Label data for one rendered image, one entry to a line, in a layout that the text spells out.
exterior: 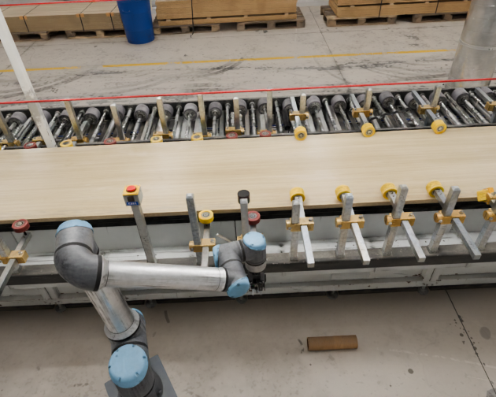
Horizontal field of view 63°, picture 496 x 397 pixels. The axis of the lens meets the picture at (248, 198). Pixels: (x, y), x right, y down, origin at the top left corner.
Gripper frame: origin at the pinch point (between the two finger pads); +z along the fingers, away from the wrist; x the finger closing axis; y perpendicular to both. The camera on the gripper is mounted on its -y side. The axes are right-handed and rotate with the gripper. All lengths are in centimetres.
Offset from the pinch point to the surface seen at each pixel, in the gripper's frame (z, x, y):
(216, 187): -7, -20, -68
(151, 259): 7, -55, -28
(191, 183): -7, -35, -72
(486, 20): -7, 266, -334
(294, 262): 12.9, 20.9, -26.0
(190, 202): -31, -29, -28
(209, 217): -8.0, -23.2, -41.9
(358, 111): -14, 78, -136
